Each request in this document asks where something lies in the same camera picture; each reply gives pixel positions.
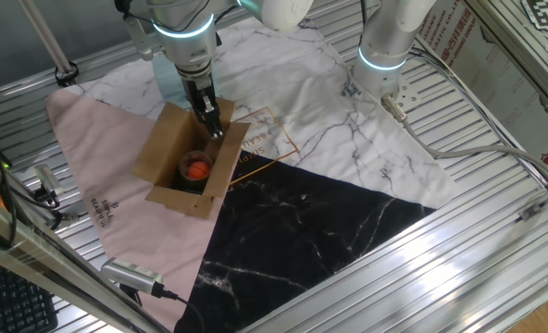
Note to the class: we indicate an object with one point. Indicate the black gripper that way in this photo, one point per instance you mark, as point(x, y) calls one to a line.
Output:
point(199, 92)

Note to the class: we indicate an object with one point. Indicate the brown cardboard box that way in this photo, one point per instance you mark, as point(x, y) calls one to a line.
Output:
point(163, 143)

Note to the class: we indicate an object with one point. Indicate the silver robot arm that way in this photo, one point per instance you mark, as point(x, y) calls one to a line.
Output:
point(186, 18)

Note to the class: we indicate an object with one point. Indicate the orange object in box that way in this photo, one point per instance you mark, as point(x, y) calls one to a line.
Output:
point(183, 172)

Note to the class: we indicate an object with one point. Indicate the light blue gift box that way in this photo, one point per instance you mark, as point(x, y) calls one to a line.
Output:
point(167, 78)

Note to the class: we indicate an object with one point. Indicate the orange mini basketball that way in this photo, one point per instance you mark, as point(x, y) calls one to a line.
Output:
point(198, 170)

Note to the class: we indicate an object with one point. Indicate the marble pink black tablecloth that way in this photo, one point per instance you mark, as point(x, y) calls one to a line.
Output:
point(329, 125)

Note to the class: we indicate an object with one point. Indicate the grey tripod pole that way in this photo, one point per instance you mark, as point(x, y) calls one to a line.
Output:
point(47, 41)

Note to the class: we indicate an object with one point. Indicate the black keyboard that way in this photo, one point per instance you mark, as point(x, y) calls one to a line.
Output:
point(19, 300)

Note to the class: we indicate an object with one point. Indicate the printed cardboard sheet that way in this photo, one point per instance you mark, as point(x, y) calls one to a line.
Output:
point(491, 78)

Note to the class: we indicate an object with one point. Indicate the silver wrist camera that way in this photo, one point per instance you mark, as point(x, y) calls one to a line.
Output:
point(142, 39)

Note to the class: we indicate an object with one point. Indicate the small white camera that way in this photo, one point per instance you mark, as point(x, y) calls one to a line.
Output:
point(48, 179)

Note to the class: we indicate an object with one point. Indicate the silver exterior camera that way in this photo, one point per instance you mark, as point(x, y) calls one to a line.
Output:
point(128, 274)

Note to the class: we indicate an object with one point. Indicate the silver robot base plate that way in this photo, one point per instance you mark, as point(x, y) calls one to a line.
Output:
point(408, 97)

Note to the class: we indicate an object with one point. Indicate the aluminium frame beam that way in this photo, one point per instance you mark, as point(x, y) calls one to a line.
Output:
point(47, 268)

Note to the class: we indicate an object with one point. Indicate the metal corner bracket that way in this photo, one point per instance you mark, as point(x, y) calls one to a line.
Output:
point(531, 211)

